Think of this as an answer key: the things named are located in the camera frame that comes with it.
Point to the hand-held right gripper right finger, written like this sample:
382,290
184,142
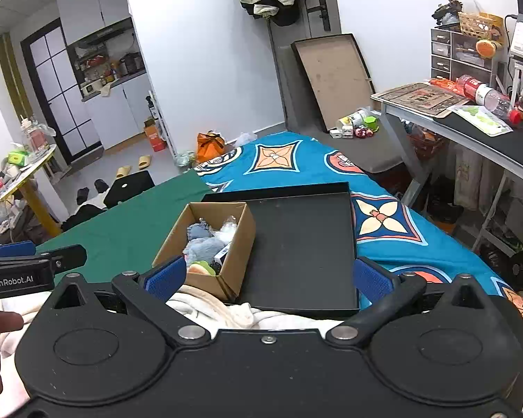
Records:
372,281

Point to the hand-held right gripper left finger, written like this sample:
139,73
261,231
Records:
167,276

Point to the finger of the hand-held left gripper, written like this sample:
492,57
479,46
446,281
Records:
15,249
67,257

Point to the hamburger squishy toy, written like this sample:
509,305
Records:
200,268

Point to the grey plush toy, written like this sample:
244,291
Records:
202,249

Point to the black speckled cloth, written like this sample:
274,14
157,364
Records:
217,268

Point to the blue-grey plush toy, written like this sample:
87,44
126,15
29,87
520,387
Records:
199,230

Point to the blue tissue packet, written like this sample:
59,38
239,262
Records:
223,252

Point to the brown cardboard box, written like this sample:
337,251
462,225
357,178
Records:
239,261

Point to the black shallow tray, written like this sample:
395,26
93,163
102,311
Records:
305,248

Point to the clear plastic bag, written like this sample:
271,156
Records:
227,230

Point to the person's left hand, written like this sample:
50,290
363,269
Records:
8,322

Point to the black shoe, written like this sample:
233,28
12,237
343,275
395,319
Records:
82,195
101,185

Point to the green bed sheet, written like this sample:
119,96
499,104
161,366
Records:
126,226

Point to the blue printed blanket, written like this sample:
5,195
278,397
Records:
440,257

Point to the round table with yellow legs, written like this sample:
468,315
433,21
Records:
30,174

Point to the black laptop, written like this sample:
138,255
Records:
128,189

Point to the green box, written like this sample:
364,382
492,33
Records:
17,157

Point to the yellow slipper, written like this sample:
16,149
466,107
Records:
123,172
144,162

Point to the white fleece blanket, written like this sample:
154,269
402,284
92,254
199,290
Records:
265,313

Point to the glass jar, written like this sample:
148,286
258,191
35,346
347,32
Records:
35,133

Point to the crumpled clear plastic bags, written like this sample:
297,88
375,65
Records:
185,159

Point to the grey low bench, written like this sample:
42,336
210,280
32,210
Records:
374,154

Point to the orange bag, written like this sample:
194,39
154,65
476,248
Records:
210,147

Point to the black floor fan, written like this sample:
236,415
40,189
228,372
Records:
509,265

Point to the orange cardboard box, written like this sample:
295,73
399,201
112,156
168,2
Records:
155,137

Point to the white tote bag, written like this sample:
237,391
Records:
470,178

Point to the red basket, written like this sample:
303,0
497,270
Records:
427,143

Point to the small red toys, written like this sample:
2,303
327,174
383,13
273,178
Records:
363,132

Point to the white charger block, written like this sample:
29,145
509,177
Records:
340,133

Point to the white lower cabinet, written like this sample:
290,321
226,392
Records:
117,113

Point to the white cabinet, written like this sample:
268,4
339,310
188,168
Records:
117,113
91,4

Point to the white storage rack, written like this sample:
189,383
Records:
161,122

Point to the green cup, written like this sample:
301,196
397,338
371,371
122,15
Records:
371,123

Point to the black framed glass door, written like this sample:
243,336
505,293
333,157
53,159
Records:
48,87

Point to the grey metal desk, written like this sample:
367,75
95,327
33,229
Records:
413,117

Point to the black desk mat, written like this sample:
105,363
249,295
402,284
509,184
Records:
505,148

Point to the brown printed board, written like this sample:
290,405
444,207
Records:
418,98

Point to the green snack bag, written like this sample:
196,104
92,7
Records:
483,119

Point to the red orange packet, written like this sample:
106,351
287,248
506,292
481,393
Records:
444,84

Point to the clear bottle with red label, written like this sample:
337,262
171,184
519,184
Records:
488,96

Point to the grey door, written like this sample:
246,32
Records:
287,74

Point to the range hood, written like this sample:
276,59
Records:
104,35

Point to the grey drawer organizer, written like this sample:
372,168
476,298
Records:
457,56

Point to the white upper cabinet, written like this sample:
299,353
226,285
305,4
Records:
91,4

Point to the orange round plush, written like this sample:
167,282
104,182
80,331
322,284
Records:
485,48

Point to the woven basket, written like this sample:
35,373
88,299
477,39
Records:
474,24

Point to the dark figurine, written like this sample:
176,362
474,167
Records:
448,11

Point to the brown board with black frame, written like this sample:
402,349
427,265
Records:
331,82

